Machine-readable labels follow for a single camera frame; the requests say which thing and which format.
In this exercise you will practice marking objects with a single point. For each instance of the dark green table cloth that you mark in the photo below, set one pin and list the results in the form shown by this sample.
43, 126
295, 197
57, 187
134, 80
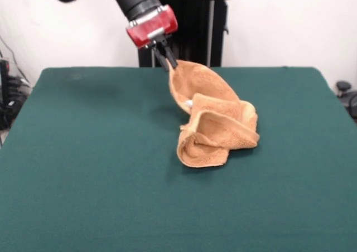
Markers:
195, 207

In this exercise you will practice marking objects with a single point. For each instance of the tan terry cloth towel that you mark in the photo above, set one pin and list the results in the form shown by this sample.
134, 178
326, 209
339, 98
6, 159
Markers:
206, 84

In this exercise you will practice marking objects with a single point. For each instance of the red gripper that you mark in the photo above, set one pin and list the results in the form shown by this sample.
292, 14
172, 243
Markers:
152, 29

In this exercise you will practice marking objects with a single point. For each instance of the black electronics box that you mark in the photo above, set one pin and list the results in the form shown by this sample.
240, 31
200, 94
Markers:
4, 76

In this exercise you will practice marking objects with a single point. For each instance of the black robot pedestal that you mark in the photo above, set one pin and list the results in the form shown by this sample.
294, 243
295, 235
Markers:
219, 40

